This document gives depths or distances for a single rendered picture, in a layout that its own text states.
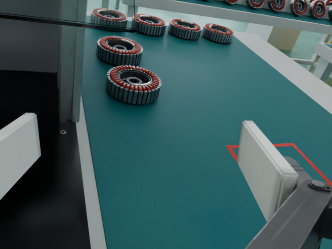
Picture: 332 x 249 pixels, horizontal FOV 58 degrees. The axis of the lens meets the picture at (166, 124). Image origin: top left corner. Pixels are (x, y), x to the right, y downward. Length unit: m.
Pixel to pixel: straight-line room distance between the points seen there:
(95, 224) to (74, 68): 0.21
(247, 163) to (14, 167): 0.13
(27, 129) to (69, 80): 0.28
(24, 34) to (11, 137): 0.44
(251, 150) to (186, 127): 0.40
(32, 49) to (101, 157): 0.26
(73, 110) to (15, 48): 0.19
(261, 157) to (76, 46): 0.33
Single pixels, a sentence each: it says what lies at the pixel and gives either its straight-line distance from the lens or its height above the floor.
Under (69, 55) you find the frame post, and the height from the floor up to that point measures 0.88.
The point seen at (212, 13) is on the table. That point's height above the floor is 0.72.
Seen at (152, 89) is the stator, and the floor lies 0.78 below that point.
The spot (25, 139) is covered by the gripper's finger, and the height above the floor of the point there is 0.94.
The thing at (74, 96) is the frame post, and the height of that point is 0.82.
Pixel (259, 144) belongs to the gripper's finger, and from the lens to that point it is 0.16.
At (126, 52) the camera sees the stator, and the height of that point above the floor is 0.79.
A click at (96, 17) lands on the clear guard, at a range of 0.17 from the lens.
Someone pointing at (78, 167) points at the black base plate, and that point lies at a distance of 0.42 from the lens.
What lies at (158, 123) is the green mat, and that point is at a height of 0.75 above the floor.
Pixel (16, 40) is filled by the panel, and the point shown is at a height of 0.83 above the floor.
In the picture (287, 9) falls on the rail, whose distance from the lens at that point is 2.12.
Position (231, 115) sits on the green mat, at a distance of 0.66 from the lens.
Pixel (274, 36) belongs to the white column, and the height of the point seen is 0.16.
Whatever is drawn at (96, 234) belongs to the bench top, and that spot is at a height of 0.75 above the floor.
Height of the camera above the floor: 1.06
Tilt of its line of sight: 34 degrees down
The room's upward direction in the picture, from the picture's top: 15 degrees clockwise
